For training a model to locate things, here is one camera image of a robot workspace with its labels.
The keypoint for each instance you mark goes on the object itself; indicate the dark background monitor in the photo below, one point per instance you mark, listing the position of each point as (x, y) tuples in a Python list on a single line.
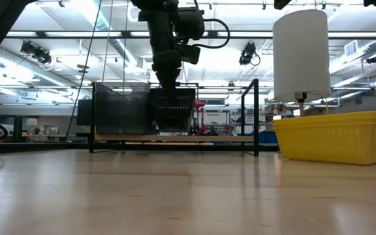
[(84, 112)]

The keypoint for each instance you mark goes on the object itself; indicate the red machine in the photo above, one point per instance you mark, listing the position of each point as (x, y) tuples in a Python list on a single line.
[(199, 117)]

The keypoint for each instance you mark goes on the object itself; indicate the wooden shelf with black frame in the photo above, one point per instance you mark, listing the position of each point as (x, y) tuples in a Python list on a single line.
[(175, 138)]

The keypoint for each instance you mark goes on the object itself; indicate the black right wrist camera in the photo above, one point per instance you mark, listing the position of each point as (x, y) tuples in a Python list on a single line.
[(190, 24)]

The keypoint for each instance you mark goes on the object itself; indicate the small white table lamp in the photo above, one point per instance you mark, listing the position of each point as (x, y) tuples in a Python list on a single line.
[(31, 122)]

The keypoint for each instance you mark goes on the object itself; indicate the black perforated plastic basket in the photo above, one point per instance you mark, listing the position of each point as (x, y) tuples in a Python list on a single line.
[(184, 111)]

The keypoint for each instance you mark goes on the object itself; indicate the black metal rail frame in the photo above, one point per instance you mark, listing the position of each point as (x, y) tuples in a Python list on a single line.
[(44, 147)]

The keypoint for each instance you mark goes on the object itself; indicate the grey translucent plastic basket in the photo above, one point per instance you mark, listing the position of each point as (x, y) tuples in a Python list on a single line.
[(122, 85), (122, 107), (122, 130)]

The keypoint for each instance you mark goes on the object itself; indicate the blue storage bins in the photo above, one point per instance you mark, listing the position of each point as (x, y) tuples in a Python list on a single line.
[(268, 137)]

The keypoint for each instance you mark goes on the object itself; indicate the yellow plastic basket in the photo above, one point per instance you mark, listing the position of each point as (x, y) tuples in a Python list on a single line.
[(331, 113), (331, 143)]

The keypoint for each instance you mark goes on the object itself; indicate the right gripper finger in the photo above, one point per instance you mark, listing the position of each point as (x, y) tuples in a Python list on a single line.
[(168, 80)]

